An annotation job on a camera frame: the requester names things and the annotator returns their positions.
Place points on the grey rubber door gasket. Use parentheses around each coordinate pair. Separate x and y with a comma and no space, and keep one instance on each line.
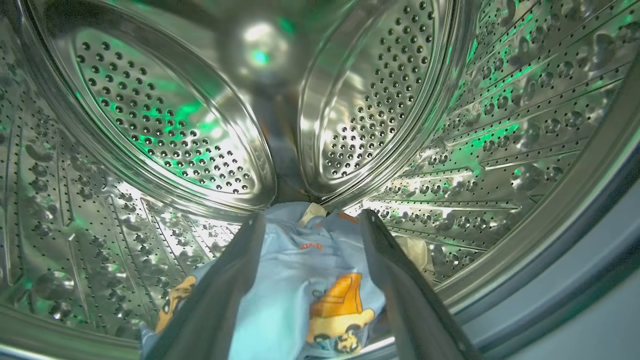
(565,290)

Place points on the stainless steel washing machine drum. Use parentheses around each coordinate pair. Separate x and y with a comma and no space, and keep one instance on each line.
(150,100)

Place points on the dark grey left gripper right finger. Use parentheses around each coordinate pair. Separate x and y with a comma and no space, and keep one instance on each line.
(415,315)

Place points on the blue cartoon print garment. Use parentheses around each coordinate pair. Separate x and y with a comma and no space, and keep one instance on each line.
(280,280)
(287,215)

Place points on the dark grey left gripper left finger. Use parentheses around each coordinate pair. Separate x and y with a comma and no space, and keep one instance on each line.
(215,310)

